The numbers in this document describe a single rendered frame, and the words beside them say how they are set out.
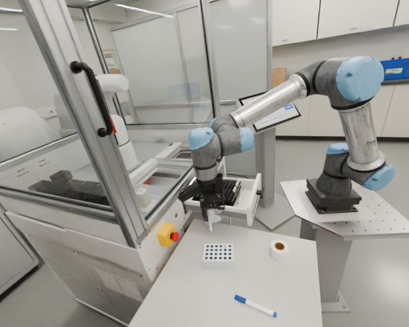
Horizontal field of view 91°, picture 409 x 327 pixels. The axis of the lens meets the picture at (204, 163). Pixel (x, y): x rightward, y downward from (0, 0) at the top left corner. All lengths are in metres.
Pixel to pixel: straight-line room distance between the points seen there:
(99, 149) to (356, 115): 0.78
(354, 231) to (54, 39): 1.21
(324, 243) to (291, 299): 0.52
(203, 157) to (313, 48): 3.90
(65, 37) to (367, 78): 0.77
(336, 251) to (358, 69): 0.95
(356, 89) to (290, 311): 0.70
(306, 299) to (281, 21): 3.74
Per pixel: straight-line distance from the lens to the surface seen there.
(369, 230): 1.15
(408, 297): 2.00
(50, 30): 0.61
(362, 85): 0.74
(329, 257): 1.39
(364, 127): 0.84
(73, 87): 0.60
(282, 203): 2.34
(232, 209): 0.95
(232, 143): 0.59
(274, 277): 0.89
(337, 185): 1.12
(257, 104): 0.74
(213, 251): 0.91
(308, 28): 3.99
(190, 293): 0.87
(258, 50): 2.40
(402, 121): 4.06
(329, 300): 1.74
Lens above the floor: 1.50
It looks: 27 degrees down
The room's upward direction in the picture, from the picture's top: 9 degrees counter-clockwise
